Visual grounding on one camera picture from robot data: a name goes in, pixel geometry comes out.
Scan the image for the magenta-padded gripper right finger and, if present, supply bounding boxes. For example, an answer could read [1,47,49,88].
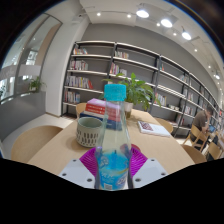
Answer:
[127,146,168,190]

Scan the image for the grey patterned ceramic mug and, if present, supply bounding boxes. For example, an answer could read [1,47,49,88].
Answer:
[75,116,104,148]

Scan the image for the green potted plant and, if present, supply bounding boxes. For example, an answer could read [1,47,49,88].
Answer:
[103,72,162,120]

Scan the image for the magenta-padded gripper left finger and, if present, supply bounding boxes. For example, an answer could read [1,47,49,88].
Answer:
[58,147,101,190]

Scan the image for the pink book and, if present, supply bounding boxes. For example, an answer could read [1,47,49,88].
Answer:
[87,97,122,110]

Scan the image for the clear bottle with blue cap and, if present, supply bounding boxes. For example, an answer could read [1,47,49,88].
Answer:
[94,83,132,192]

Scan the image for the flat round red coaster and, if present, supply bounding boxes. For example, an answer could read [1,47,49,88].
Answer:
[131,143,142,153]

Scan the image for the white book with patterned cover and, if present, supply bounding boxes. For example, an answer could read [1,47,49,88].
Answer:
[137,120,172,138]

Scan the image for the grey shelf unit with books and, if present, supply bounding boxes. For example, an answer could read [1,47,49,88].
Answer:
[60,40,224,138]

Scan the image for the round ceiling lights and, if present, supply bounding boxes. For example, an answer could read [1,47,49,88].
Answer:
[94,8,223,81]

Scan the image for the person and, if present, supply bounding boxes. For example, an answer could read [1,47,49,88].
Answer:
[192,105,216,135]

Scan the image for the small green ledge plant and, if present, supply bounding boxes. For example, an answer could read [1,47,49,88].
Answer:
[28,76,46,94]

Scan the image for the light wooden chair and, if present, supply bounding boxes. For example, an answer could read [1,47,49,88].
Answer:
[10,124,64,164]
[75,102,88,119]
[154,117,175,135]
[182,123,210,153]
[206,141,224,161]
[181,143,208,165]

